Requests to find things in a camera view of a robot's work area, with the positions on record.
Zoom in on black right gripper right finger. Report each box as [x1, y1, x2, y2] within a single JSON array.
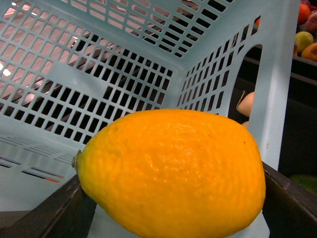
[[263, 163, 317, 238]]

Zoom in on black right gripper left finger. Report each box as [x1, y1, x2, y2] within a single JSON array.
[[0, 175, 97, 238]]

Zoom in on yellow lemon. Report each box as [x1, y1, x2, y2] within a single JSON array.
[[72, 109, 265, 238]]

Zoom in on light teal shopping basket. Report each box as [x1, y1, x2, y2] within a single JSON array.
[[0, 0, 300, 238]]

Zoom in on dark green avocado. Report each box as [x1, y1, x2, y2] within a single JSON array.
[[289, 175, 317, 195]]

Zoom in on white round pear middle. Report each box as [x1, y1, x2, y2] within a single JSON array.
[[241, 121, 249, 129]]

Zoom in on white pear lying sideways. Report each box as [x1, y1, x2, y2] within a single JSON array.
[[236, 91, 255, 117]]

